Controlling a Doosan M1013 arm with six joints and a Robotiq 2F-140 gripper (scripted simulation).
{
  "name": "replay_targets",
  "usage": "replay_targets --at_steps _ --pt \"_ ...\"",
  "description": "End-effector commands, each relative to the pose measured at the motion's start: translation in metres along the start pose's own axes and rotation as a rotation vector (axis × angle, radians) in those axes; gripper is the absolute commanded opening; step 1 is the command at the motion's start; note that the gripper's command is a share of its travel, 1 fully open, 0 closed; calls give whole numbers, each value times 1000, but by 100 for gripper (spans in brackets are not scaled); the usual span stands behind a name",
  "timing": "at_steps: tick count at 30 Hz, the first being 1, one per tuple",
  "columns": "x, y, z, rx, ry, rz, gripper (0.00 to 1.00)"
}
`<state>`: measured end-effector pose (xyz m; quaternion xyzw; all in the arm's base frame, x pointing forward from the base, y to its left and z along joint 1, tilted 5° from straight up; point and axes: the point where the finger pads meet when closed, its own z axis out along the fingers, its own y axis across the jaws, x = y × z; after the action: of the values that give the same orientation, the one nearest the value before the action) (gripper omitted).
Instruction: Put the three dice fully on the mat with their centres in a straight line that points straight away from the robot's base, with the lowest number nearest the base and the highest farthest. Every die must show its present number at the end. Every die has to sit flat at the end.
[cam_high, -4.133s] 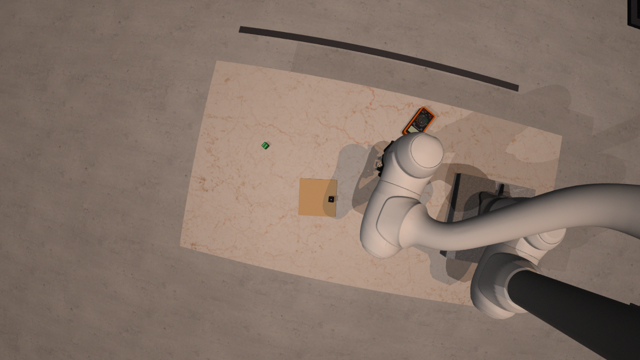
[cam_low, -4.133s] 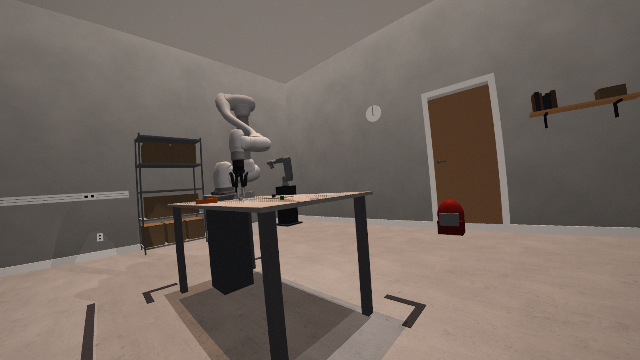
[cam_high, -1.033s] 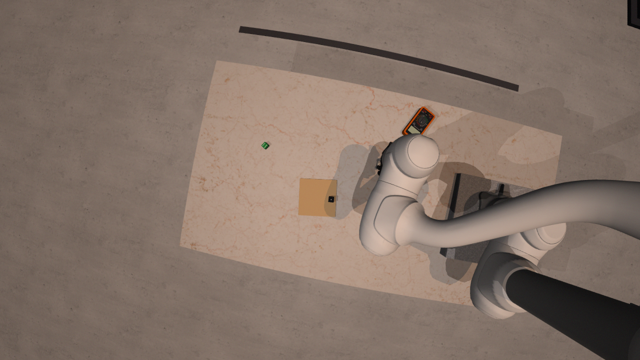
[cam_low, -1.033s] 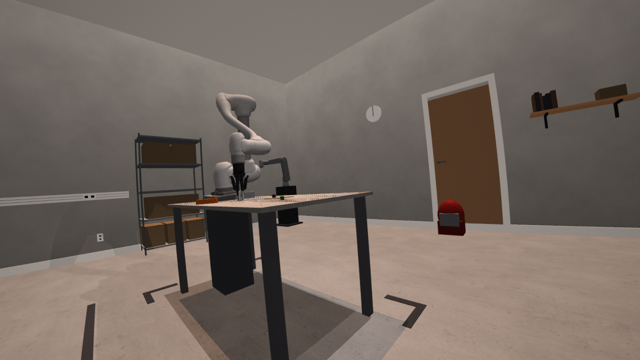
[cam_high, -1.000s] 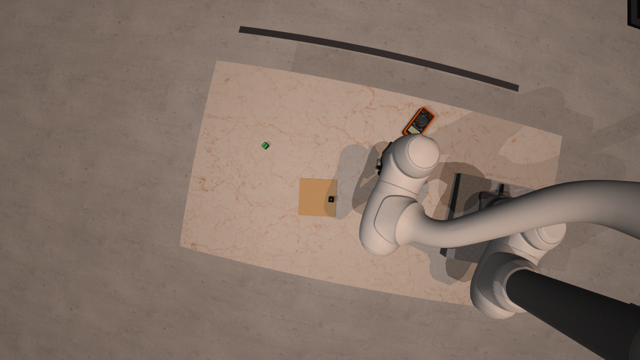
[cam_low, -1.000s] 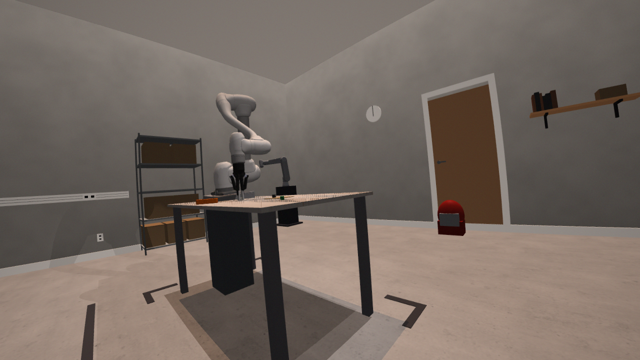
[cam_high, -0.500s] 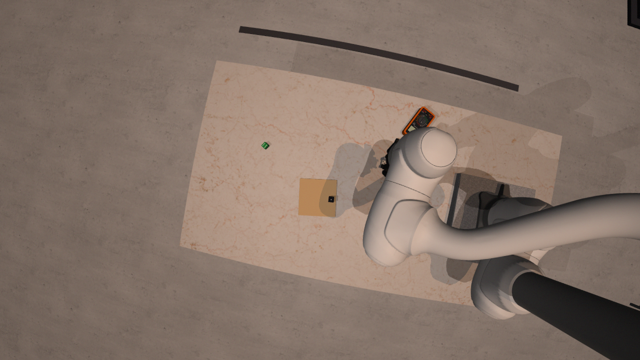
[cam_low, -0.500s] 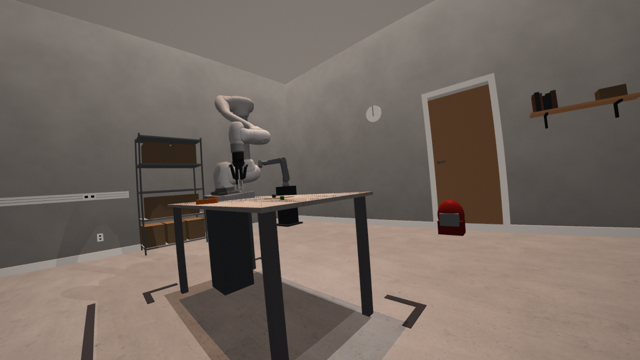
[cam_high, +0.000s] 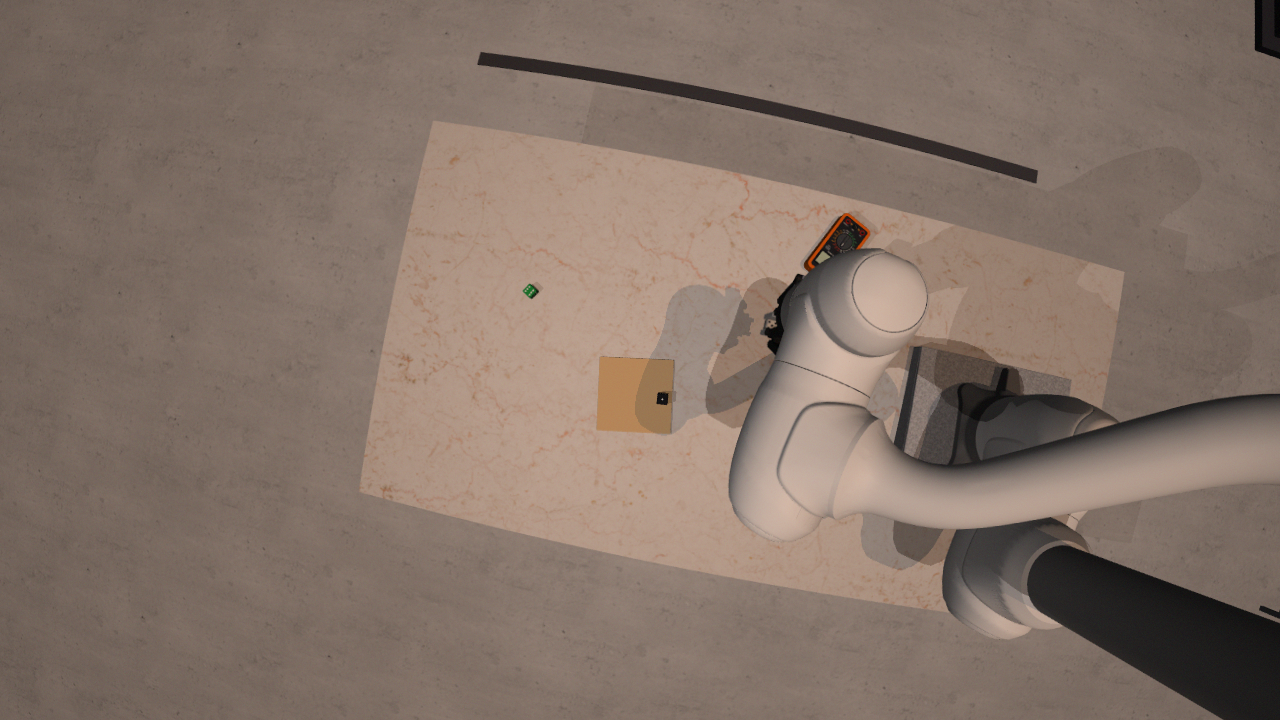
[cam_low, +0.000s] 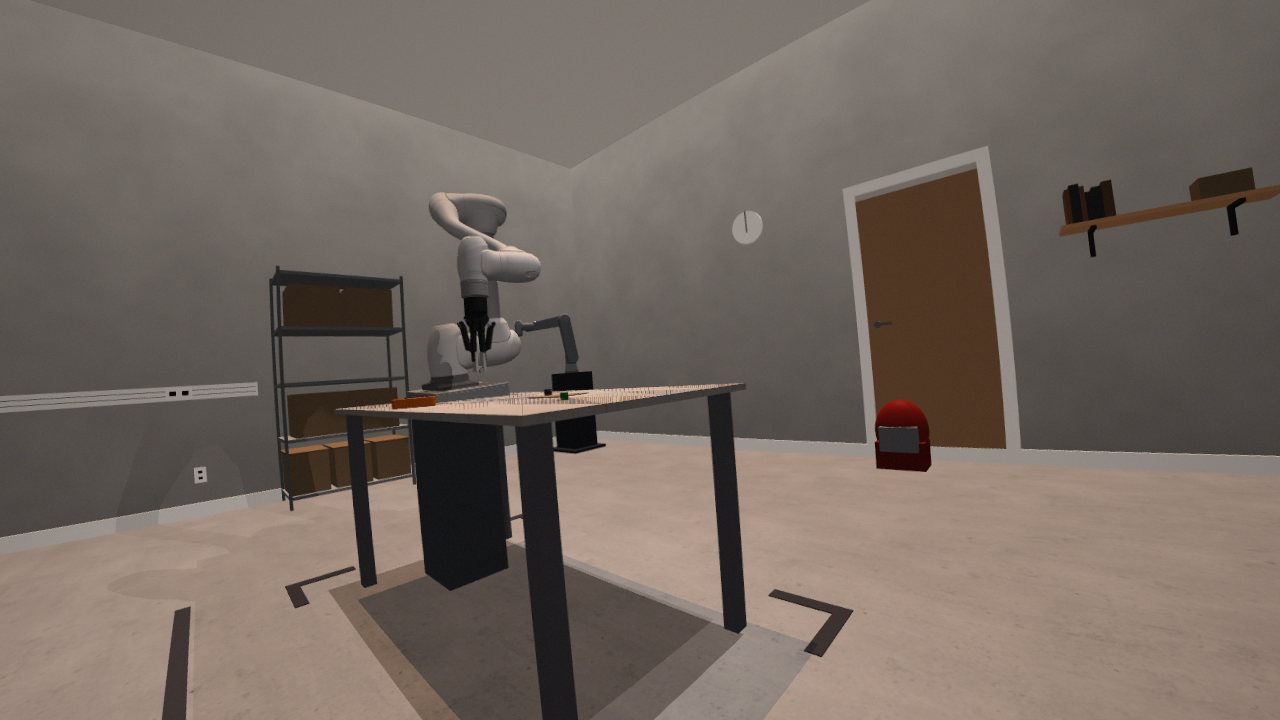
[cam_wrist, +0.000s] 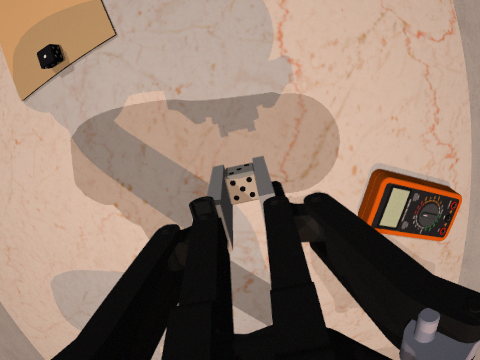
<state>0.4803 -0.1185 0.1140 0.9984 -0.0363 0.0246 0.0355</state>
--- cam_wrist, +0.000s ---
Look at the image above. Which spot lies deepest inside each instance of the white die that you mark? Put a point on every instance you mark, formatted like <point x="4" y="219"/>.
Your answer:
<point x="241" y="183"/>

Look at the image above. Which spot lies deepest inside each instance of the tan flat mat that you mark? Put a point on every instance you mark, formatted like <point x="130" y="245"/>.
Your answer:
<point x="27" y="26"/>

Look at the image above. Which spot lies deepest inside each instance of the orange digital multimeter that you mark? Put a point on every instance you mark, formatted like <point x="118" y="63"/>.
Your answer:
<point x="401" y="205"/>

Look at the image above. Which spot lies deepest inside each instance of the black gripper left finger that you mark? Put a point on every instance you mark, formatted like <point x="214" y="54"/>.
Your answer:
<point x="130" y="322"/>

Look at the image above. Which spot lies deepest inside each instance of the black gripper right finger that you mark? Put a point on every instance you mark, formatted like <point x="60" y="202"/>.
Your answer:
<point x="426" y="317"/>

